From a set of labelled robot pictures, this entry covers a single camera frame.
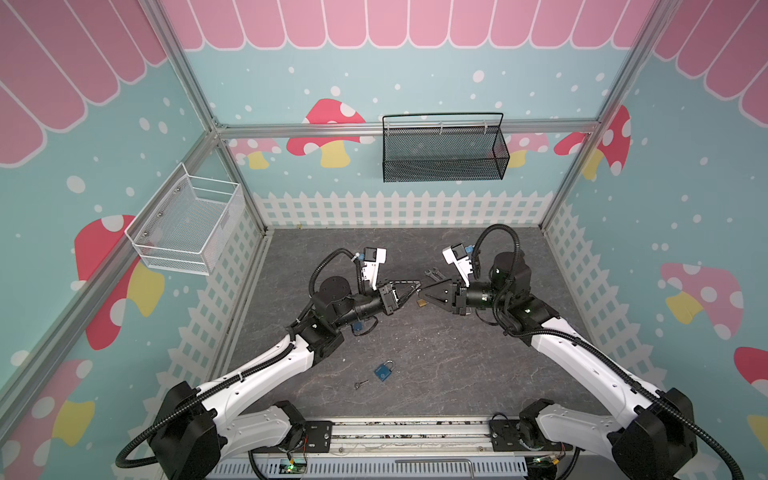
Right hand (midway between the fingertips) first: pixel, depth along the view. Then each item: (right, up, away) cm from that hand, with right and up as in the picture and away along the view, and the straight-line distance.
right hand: (421, 295), depth 66 cm
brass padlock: (0, -1, -4) cm, 4 cm away
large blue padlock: (-9, -24, +18) cm, 31 cm away
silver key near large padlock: (-16, -27, +17) cm, 36 cm away
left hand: (0, +1, -1) cm, 1 cm away
